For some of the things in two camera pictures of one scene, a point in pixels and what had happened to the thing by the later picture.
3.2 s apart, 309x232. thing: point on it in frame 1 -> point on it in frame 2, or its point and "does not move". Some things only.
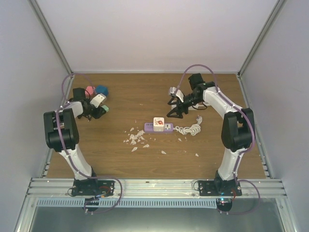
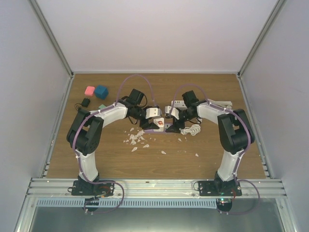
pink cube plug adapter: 90,90 does not move
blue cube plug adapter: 102,89 does not move
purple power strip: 148,127 does not move
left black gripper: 96,115 -> 145,125
